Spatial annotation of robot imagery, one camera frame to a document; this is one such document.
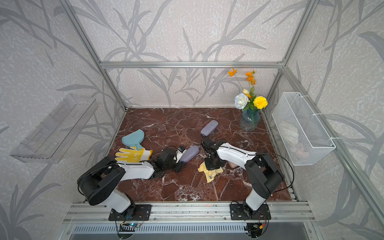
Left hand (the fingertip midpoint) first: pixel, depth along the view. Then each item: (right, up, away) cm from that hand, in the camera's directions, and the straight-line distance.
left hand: (182, 161), depth 91 cm
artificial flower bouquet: (+37, +36, -13) cm, 53 cm away
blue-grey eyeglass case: (+17, +20, +13) cm, 30 cm away
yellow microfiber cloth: (+17, -5, -9) cm, 20 cm away
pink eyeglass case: (+30, -2, -4) cm, 30 cm away
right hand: (+17, -2, -4) cm, 17 cm away
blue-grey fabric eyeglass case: (+4, +5, 0) cm, 6 cm away
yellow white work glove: (-32, +3, +2) cm, 32 cm away
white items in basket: (+58, +18, -14) cm, 62 cm away
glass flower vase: (+44, +26, +7) cm, 51 cm away
